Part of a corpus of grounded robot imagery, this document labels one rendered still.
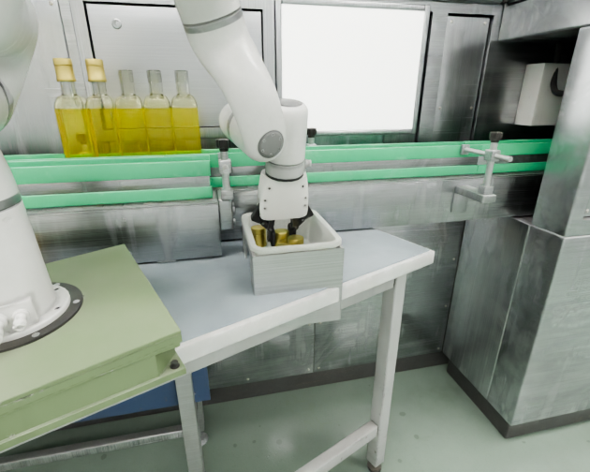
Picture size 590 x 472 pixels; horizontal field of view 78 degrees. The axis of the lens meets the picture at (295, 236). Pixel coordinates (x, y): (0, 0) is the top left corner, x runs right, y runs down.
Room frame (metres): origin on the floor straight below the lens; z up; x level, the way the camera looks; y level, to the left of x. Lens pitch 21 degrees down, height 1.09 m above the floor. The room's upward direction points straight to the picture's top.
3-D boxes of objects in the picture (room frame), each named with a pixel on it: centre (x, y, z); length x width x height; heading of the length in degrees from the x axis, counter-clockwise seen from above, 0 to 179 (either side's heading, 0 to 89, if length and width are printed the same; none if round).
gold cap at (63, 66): (0.83, 0.48, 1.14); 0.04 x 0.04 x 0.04
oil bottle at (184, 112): (0.89, 0.25, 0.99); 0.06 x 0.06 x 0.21; 13
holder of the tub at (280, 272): (0.74, 0.02, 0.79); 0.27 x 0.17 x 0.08; 13
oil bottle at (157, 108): (0.87, 0.31, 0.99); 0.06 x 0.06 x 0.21; 13
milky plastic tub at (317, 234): (0.71, 0.02, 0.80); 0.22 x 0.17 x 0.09; 13
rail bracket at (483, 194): (0.92, -0.47, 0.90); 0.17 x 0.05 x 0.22; 13
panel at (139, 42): (1.07, 0.07, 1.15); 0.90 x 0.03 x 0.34; 103
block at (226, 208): (0.80, 0.16, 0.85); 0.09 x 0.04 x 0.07; 13
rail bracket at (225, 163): (0.78, 0.15, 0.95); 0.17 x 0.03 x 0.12; 13
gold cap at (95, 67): (0.85, 0.42, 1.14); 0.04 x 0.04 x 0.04
